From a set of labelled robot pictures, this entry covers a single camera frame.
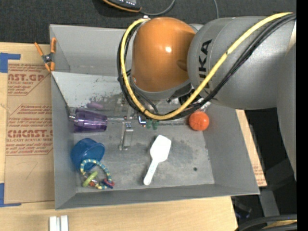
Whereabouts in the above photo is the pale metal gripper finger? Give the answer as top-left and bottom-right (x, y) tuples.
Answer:
(118, 121), (134, 152)

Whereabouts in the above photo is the clear purple plastic cup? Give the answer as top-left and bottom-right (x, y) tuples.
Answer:
(69, 107), (108, 133)

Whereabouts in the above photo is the blue plastic bowl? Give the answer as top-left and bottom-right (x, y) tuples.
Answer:
(70, 138), (106, 172)

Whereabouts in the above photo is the grey metal bin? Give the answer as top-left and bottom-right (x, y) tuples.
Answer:
(49, 24), (261, 210)

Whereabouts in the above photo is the orange ball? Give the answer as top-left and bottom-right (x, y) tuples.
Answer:
(188, 111), (210, 131)

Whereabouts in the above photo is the brown cardboard board red print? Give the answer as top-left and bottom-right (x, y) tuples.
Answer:
(0, 41), (268, 205)

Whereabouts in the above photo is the multicolour ring rattle toy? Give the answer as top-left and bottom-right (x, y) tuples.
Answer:
(79, 158), (116, 191)

